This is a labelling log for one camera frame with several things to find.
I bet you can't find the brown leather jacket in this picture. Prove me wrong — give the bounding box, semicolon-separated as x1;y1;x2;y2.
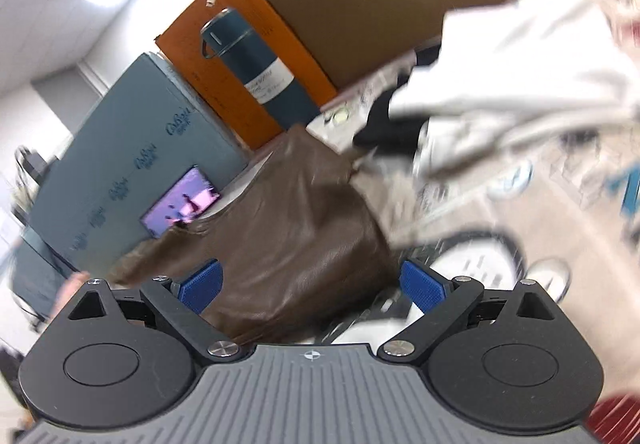
108;127;398;346

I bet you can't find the person's hand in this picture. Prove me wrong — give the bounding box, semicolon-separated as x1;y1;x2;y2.
49;272;91;322

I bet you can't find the smartphone with lit screen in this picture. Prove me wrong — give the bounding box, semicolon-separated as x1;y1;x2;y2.
140;166;221;238

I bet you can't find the white printed tablecloth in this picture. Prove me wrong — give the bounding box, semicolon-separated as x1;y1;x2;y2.
304;0;640;400

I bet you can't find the grey-blue box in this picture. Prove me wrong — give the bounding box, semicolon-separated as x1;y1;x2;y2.
29;53;248;276

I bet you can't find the black garment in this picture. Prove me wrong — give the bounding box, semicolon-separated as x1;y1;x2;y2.
352;68;430;156

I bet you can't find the white garment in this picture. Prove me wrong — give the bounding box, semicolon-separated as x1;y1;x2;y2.
388;0;639;179

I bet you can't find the orange box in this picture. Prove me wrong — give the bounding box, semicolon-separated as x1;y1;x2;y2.
155;0;337;149

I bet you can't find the dark teal thermos bottle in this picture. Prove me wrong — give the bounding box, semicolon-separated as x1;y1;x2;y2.
200;8;320;130

